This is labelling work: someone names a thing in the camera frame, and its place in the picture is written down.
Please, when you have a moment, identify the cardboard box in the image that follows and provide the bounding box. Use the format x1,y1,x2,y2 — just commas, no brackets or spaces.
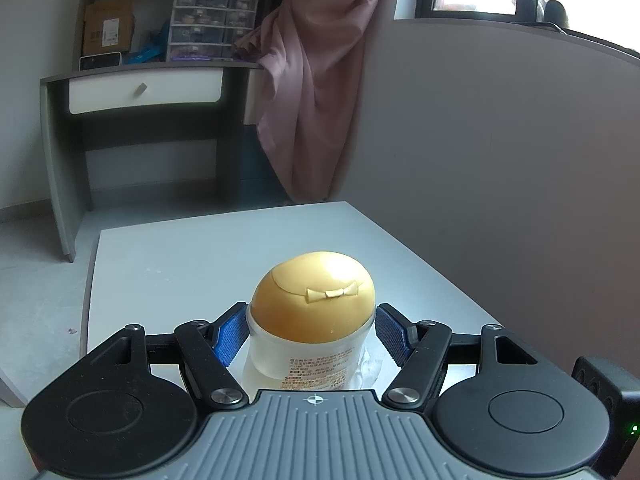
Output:
82,0,136,56

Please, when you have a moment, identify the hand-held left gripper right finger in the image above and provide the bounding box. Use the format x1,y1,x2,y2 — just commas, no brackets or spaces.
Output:
375,302,556,408

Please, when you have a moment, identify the teal bin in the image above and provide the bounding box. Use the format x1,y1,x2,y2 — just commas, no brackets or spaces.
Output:
244,122,283,203

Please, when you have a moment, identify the white desk drawer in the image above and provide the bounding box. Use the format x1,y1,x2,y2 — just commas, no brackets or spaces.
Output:
68,70,223,115

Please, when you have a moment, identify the small white screen device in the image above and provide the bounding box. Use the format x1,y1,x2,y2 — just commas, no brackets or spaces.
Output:
79,52,122,71

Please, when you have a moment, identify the pink curtain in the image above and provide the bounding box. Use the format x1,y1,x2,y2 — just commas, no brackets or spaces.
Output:
232,0,403,206

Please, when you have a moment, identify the clear plastic drawer organizer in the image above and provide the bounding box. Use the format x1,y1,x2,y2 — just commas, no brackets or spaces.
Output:
167,0,261,61

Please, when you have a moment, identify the grey desk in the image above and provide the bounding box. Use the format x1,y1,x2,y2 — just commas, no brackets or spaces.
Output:
40,62,266,263

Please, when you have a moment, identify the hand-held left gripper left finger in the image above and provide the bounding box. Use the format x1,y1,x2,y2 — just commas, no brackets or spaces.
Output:
82,302,251,408

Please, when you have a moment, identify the blue plastic item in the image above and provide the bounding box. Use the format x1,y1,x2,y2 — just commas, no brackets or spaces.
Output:
125,20,167,64

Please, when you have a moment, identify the clear bottle with yellow cap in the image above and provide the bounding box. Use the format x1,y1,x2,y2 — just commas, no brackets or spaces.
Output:
242,251,377,392

